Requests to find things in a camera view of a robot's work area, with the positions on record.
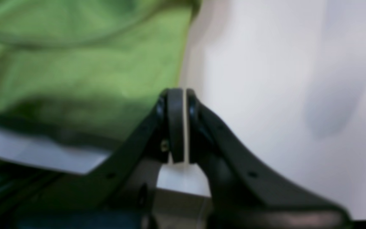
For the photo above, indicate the green T-shirt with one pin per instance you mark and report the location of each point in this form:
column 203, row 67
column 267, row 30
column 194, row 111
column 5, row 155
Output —
column 88, row 71

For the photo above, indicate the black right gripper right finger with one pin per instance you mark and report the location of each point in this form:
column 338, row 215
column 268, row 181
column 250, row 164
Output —
column 247, row 193

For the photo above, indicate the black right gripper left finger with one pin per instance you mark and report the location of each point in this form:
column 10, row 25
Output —
column 119, row 193

